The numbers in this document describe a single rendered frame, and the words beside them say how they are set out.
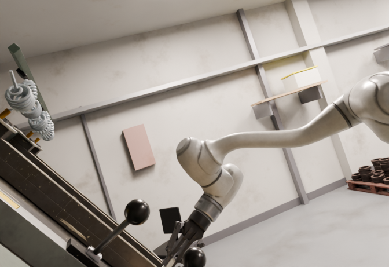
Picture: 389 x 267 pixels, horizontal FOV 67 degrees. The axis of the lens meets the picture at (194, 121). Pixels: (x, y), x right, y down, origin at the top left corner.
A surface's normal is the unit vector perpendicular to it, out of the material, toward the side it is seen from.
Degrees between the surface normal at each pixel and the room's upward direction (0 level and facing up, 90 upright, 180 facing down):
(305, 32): 90
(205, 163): 109
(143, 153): 90
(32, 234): 90
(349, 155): 90
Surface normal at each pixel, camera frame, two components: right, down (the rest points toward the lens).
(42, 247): 0.37, -0.17
